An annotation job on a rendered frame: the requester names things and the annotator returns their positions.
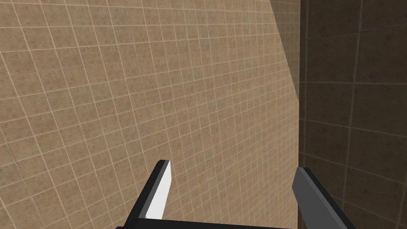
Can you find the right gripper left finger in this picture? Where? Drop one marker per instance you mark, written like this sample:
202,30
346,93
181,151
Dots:
158,194

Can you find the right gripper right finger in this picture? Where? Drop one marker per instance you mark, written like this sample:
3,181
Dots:
313,200

